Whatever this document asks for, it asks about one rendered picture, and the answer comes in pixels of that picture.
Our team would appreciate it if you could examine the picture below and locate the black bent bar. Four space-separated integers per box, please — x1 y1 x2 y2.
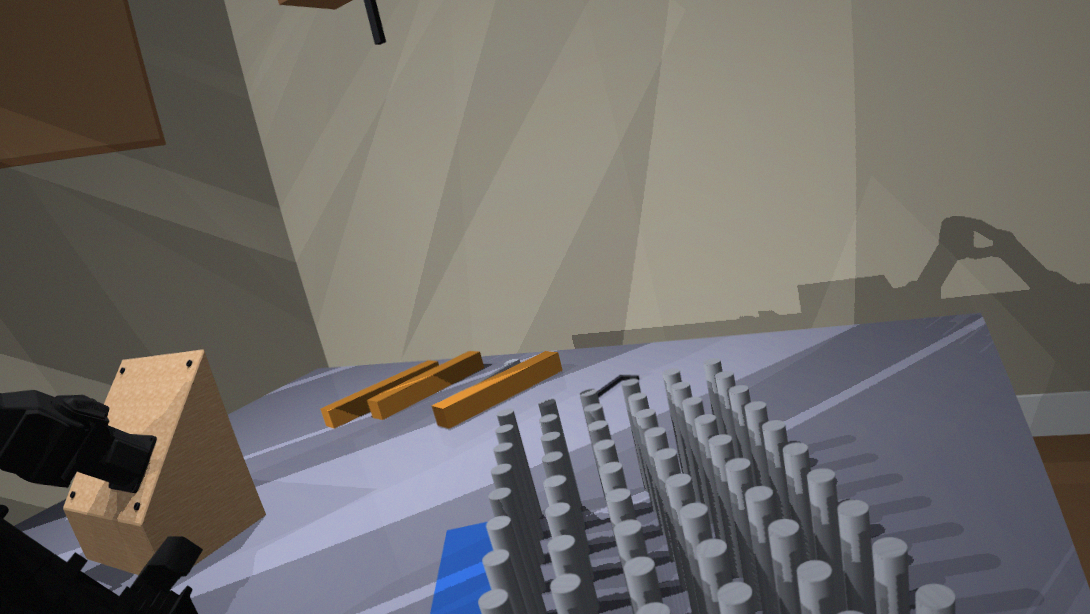
597 375 639 397

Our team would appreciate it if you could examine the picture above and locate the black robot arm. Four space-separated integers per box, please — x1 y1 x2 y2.
0 390 157 614

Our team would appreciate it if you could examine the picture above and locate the orange rectangular bar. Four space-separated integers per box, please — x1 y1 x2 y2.
431 351 564 429
367 351 484 420
320 361 439 428

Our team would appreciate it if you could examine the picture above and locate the blue flat strip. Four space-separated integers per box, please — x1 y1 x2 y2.
429 522 493 614

